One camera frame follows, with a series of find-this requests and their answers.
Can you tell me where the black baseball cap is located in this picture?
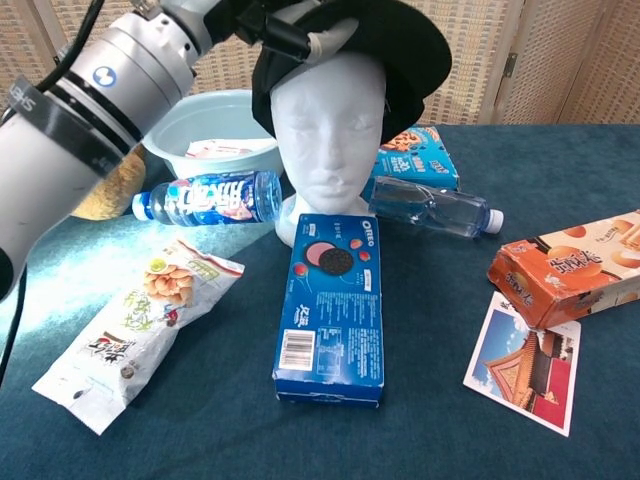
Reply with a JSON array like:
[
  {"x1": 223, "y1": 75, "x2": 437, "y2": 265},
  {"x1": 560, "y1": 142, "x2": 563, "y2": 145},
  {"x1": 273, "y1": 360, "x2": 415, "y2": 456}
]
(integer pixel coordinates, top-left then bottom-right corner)
[{"x1": 250, "y1": 0, "x2": 454, "y2": 146}]

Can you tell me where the blue Oreo cookie box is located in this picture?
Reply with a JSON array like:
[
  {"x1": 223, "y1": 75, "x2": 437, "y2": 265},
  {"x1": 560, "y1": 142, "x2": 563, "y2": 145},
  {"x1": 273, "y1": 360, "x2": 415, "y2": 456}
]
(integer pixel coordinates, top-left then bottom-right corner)
[{"x1": 271, "y1": 213, "x2": 387, "y2": 410}]

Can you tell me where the white foam mannequin head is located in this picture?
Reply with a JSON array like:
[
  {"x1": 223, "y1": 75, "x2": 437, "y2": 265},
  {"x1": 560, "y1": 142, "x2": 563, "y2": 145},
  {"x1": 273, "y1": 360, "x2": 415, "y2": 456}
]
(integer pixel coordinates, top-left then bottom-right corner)
[{"x1": 269, "y1": 52, "x2": 389, "y2": 249}]

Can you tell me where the blue labelled drink bottle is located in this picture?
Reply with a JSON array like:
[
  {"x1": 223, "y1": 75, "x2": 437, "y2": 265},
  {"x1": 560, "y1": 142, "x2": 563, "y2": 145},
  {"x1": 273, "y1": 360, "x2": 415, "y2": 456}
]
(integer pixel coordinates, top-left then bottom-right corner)
[{"x1": 131, "y1": 169, "x2": 284, "y2": 229}]

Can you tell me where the clear plastic water bottle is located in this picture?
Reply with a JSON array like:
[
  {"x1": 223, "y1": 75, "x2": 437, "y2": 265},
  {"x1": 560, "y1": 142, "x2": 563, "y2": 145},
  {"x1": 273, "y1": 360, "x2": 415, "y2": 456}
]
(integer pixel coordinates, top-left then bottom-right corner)
[{"x1": 367, "y1": 174, "x2": 505, "y2": 240}]

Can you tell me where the blue chocolate chip cookie box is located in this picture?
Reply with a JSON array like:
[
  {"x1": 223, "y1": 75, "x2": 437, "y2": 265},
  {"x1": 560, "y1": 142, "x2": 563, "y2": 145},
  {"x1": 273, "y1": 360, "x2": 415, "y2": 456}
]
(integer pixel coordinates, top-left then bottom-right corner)
[{"x1": 379, "y1": 125, "x2": 461, "y2": 192}]

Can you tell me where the white and pink packet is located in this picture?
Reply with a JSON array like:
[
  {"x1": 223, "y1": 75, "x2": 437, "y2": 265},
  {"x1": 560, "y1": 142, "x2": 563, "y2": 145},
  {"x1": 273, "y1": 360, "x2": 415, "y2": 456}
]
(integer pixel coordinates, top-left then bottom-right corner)
[{"x1": 183, "y1": 138, "x2": 256, "y2": 160}]

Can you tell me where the light blue plastic basin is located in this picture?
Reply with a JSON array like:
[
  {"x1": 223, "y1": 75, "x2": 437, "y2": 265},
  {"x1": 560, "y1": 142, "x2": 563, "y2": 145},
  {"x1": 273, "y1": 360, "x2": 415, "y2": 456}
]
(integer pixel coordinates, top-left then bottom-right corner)
[{"x1": 142, "y1": 89, "x2": 279, "y2": 180}]

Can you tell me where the white nut snack bag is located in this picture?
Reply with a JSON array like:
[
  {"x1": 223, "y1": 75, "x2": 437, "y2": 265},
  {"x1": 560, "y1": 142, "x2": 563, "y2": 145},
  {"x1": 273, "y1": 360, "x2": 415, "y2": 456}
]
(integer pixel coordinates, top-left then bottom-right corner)
[{"x1": 31, "y1": 238, "x2": 246, "y2": 436}]

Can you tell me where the brown plush toy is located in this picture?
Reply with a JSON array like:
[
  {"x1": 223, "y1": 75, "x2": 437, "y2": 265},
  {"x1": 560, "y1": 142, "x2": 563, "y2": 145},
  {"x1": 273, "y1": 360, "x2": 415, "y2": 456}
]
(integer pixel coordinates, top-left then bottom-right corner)
[{"x1": 69, "y1": 147, "x2": 147, "y2": 221}]

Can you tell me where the orange egg roll box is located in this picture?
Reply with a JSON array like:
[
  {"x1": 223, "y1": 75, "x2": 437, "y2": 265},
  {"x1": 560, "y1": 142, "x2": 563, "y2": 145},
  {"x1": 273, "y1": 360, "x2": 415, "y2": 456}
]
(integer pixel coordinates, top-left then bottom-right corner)
[{"x1": 487, "y1": 209, "x2": 640, "y2": 330}]

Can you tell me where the palace roof postcard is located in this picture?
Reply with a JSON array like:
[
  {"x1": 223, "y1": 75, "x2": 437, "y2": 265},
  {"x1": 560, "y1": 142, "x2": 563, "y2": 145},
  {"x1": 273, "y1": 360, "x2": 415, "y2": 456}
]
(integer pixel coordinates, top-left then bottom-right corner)
[{"x1": 462, "y1": 291, "x2": 583, "y2": 439}]

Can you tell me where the teal table cloth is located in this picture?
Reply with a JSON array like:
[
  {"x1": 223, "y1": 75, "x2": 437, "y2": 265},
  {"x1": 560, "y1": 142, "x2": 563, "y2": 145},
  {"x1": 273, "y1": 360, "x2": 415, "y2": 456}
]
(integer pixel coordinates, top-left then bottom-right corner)
[{"x1": 0, "y1": 122, "x2": 640, "y2": 480}]

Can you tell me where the woven folding screen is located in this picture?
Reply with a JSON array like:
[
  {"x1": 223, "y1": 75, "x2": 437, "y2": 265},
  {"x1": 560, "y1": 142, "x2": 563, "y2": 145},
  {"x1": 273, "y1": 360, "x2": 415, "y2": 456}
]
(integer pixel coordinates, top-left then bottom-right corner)
[{"x1": 0, "y1": 0, "x2": 640, "y2": 127}]

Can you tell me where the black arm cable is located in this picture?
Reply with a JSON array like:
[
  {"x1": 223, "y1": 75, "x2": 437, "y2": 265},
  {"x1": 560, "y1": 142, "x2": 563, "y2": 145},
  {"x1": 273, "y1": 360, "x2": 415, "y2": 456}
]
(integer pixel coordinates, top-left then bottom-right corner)
[{"x1": 0, "y1": 0, "x2": 107, "y2": 389}]

